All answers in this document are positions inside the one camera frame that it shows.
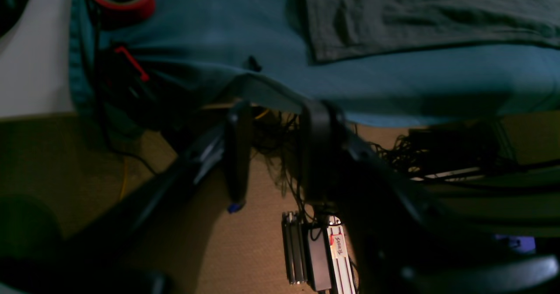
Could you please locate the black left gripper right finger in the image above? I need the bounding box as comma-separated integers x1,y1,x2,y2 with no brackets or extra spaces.
300,100,346,205

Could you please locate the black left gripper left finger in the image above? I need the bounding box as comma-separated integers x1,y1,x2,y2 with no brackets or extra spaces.
224,101,253,214

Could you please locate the grey T-shirt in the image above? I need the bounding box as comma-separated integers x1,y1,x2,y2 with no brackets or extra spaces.
301,0,560,63

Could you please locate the blue table cloth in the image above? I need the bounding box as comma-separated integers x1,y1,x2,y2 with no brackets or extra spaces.
69,0,559,128

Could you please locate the orange black tool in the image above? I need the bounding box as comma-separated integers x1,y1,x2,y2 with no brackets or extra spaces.
98,45,151,102

